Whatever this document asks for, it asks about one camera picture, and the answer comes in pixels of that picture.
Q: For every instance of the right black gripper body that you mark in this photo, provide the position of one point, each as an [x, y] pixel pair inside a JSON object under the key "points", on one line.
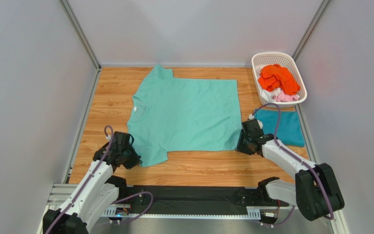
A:
{"points": [[242, 144]]}

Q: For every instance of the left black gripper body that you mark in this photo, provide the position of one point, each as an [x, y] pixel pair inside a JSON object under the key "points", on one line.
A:
{"points": [[131, 157]]}

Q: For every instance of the teal green t shirt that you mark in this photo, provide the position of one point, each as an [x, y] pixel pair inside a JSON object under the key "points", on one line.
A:
{"points": [[183, 114]]}

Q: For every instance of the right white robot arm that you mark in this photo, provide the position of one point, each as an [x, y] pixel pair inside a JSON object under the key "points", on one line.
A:
{"points": [[300, 175]]}

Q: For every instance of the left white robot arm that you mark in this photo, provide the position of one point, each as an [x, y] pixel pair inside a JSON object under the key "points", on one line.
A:
{"points": [[98, 189]]}

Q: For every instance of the folded blue t shirt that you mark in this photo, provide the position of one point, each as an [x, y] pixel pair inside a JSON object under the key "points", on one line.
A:
{"points": [[289, 131]]}

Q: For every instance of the white t shirt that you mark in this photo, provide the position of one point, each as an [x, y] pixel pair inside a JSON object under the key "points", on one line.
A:
{"points": [[270, 96]]}

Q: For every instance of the pink t shirt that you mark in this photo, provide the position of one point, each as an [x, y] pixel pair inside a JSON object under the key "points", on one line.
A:
{"points": [[280, 96]]}

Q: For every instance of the white plastic laundry basket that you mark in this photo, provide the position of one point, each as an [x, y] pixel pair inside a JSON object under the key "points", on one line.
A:
{"points": [[261, 60]]}

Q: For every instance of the orange t shirt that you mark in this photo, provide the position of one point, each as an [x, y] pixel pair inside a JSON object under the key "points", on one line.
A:
{"points": [[275, 76]]}

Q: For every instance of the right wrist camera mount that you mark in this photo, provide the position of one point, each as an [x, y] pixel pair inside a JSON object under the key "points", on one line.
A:
{"points": [[252, 117]]}

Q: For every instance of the aluminium frame rail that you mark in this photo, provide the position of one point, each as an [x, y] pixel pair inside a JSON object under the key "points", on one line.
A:
{"points": [[60, 193]]}

